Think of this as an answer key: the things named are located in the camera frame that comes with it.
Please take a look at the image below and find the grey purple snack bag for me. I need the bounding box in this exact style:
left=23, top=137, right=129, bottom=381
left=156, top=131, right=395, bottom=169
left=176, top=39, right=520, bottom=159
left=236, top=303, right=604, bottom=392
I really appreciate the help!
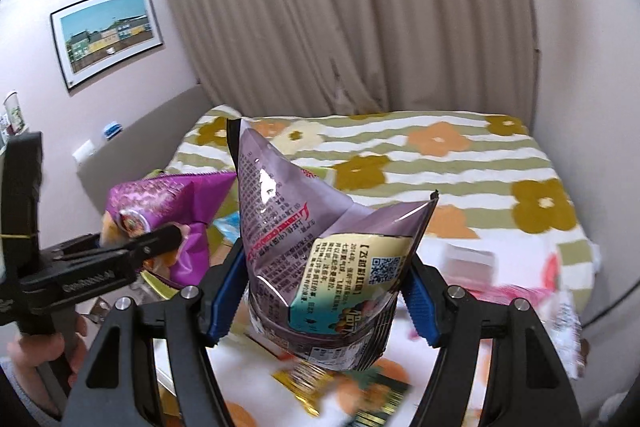
left=227, top=117, right=441, bottom=370

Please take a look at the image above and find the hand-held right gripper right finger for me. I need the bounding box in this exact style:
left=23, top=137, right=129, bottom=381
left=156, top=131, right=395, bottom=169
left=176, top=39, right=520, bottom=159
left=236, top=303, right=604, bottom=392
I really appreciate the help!
left=400, top=252, right=583, bottom=427

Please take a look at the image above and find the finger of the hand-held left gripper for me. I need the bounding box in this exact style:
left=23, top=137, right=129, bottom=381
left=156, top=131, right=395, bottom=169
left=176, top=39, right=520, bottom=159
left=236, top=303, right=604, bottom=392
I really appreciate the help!
left=99, top=224, right=184, bottom=267
left=42, top=233, right=104, bottom=261

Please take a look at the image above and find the white wall switch plate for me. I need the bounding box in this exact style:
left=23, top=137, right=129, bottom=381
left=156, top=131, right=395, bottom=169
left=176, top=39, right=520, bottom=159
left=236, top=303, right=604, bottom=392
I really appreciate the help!
left=71, top=139, right=97, bottom=165

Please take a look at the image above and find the light blue snack packet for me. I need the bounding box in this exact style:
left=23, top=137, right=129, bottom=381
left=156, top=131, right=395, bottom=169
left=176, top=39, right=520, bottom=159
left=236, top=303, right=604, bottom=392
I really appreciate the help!
left=212, top=212, right=243, bottom=243

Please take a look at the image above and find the gold snack packet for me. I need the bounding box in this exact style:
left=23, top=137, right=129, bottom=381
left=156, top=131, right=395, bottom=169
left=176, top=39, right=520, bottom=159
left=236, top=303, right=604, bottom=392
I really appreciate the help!
left=272, top=357, right=336, bottom=415

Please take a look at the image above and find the person's left forearm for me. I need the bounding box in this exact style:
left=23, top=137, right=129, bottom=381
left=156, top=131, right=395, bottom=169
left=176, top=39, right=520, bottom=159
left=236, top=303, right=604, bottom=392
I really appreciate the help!
left=0, top=357, right=63, bottom=423

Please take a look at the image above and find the framed wall picture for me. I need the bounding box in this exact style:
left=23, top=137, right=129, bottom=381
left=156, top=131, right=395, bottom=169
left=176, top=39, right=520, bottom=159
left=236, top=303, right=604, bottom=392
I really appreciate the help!
left=50, top=0, right=166, bottom=94

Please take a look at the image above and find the black cable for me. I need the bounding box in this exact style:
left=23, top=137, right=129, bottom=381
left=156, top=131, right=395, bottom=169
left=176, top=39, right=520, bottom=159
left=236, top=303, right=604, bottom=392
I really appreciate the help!
left=582, top=289, right=640, bottom=330

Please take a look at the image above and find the grey bed headboard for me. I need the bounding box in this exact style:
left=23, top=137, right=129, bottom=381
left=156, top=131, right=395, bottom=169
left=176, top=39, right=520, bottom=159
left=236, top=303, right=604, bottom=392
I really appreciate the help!
left=76, top=84, right=211, bottom=208

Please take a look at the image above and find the shiny purple snack bag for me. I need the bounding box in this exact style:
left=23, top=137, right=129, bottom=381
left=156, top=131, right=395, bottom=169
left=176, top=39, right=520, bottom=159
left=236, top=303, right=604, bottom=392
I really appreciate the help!
left=102, top=172, right=238, bottom=288

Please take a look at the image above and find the green snack packet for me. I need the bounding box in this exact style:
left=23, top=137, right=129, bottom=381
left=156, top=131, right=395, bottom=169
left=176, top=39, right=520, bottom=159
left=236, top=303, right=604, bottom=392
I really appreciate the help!
left=350, top=367, right=416, bottom=427

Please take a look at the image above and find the white cup with green print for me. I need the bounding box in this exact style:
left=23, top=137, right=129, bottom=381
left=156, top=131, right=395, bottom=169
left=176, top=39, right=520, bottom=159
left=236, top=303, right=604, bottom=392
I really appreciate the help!
left=1, top=91, right=26, bottom=135

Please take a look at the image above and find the floral striped blanket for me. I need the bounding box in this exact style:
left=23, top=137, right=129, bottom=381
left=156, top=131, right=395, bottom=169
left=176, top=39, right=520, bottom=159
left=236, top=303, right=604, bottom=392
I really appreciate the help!
left=165, top=104, right=601, bottom=427

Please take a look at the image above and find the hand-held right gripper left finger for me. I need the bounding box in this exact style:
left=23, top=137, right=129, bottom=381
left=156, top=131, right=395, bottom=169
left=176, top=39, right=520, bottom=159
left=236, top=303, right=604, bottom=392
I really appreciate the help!
left=60, top=239, right=251, bottom=427

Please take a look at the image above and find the white box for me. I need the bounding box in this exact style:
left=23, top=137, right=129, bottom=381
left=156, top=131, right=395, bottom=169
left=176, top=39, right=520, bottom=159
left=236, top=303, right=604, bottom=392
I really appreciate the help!
left=442, top=242, right=498, bottom=283

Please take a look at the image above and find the pink snack packet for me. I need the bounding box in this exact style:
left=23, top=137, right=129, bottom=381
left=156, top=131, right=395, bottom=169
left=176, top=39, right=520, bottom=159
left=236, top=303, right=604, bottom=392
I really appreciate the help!
left=470, top=284, right=556, bottom=308

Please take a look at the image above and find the beige curtain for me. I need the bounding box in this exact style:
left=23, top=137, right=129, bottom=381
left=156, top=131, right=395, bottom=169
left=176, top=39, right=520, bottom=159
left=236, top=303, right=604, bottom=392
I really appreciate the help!
left=152, top=0, right=543, bottom=118

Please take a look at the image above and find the person's left hand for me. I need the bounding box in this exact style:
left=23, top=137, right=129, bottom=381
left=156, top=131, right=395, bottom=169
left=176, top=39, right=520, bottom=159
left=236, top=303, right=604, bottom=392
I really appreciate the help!
left=6, top=314, right=90, bottom=380

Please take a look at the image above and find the white fruit print cloth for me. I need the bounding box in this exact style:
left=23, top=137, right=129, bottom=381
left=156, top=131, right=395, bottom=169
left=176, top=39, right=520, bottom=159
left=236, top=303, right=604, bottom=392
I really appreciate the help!
left=155, top=207, right=601, bottom=427

